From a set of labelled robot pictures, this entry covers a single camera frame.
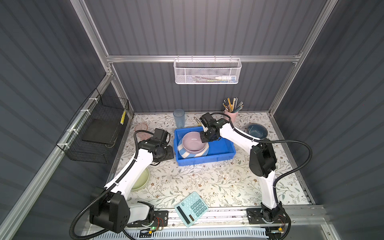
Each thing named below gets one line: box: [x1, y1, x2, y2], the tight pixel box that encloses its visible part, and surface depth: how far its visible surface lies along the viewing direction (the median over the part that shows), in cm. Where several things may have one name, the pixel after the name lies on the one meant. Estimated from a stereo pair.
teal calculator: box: [174, 191, 209, 228], surface depth 77 cm
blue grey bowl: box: [247, 123, 269, 139], surface depth 107 cm
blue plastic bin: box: [173, 126, 236, 167], surface depth 96 cm
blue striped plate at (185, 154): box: [177, 136, 209, 159], surface depth 93 cm
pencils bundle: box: [222, 97, 244, 113], surface depth 111 cm
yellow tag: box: [120, 109, 127, 126], surface depth 84 cm
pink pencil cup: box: [223, 110, 239, 124], surface depth 111 cm
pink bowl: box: [181, 131, 207, 154], surface depth 96 cm
